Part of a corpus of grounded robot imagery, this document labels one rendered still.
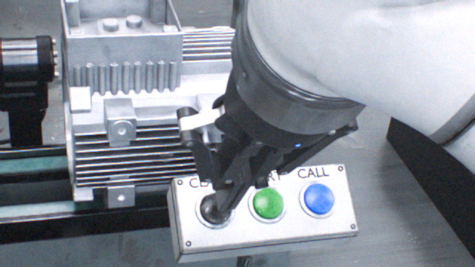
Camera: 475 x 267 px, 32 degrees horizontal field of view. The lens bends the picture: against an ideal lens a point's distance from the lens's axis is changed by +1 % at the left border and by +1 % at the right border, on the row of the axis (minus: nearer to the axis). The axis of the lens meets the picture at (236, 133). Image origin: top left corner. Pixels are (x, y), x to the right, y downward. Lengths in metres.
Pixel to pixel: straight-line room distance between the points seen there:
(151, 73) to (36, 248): 0.25
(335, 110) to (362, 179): 0.83
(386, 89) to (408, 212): 0.86
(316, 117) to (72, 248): 0.58
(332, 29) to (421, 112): 0.05
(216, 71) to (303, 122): 0.46
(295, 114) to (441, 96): 0.11
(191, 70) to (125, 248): 0.24
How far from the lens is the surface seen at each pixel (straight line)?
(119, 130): 0.86
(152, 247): 1.01
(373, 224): 1.19
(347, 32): 0.35
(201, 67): 0.90
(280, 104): 0.45
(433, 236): 1.20
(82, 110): 0.86
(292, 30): 0.38
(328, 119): 0.46
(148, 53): 0.87
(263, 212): 0.76
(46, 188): 1.06
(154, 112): 0.88
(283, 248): 0.79
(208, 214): 0.74
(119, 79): 0.88
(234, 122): 0.53
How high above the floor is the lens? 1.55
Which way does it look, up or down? 35 degrees down
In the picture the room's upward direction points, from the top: 6 degrees clockwise
